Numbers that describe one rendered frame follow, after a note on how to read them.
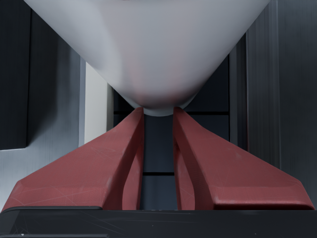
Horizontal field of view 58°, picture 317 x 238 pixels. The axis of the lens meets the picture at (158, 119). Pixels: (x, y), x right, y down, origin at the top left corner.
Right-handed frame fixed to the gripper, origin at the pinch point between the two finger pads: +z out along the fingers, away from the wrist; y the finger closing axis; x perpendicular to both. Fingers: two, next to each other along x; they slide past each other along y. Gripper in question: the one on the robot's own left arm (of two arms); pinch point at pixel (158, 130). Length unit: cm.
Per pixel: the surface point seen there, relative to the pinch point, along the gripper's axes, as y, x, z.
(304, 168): -11.6, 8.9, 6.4
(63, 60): 7.8, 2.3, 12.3
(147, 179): 0.7, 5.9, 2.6
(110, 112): 2.6, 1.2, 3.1
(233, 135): -4.8, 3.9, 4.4
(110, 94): 2.6, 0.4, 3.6
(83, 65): 4.9, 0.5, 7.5
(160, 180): -0.1, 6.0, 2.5
